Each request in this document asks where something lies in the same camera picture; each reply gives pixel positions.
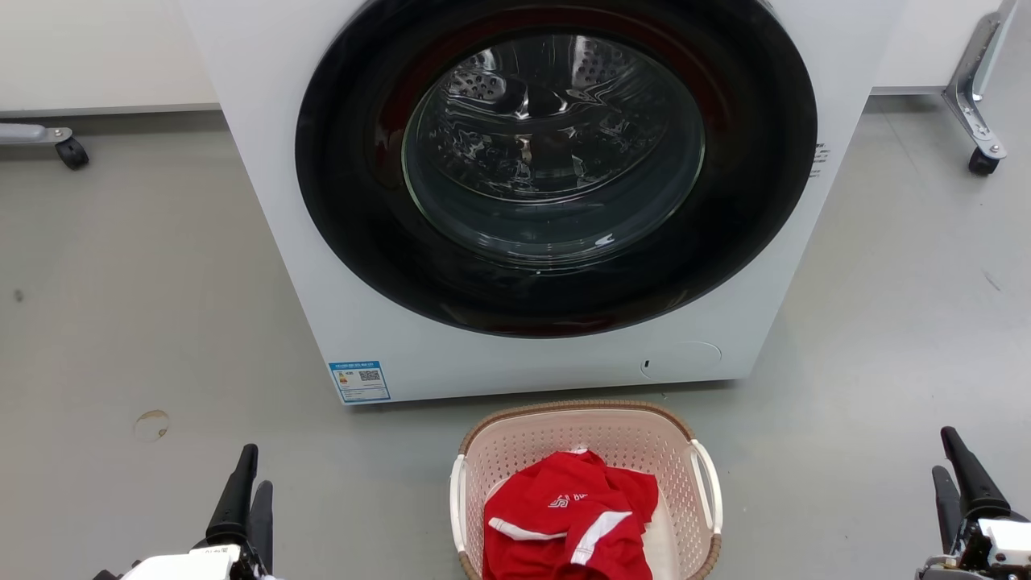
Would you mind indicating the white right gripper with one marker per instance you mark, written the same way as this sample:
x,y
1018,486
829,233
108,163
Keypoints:
x,y
1003,548

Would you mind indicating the metal bracket leg with caster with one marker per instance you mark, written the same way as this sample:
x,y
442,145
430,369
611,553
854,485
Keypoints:
x,y
970,89

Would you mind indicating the grey bar with black caster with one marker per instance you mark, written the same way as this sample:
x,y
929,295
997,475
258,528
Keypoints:
x,y
71,153

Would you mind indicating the blue energy label sticker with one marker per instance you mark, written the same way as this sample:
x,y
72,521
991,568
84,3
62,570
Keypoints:
x,y
359,382

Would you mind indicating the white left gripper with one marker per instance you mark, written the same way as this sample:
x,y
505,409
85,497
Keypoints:
x,y
193,566

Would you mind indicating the beige perforated laundry basket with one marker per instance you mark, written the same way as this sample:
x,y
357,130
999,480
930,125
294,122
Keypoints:
x,y
564,435

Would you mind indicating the red shirt with white stripes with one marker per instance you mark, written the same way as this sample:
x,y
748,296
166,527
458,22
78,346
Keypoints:
x,y
548,532

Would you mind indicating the round black washer door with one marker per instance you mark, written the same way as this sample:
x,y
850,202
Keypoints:
x,y
346,201

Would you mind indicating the white front-load washing machine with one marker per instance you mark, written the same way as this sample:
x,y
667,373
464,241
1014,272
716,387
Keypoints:
x,y
322,282

